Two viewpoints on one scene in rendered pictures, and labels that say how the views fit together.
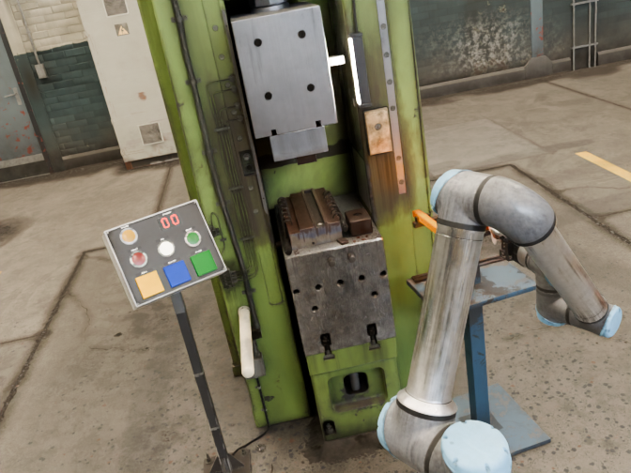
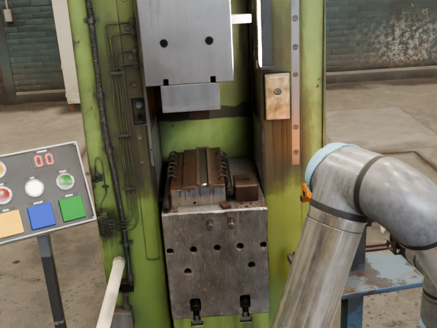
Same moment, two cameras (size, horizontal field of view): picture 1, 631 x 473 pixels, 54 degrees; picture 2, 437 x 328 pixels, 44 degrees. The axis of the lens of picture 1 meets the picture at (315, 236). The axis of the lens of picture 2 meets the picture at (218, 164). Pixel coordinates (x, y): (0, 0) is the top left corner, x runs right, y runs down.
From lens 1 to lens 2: 45 cm
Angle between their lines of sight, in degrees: 4
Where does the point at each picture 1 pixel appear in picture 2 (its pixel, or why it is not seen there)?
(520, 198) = (414, 189)
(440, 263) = (306, 254)
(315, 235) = (198, 194)
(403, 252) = (289, 225)
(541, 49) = not seen: outside the picture
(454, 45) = (377, 38)
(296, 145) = (187, 99)
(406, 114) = (308, 83)
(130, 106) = not seen: hidden behind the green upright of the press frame
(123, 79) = not seen: hidden behind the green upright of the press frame
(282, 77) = (180, 25)
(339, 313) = (212, 280)
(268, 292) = (145, 246)
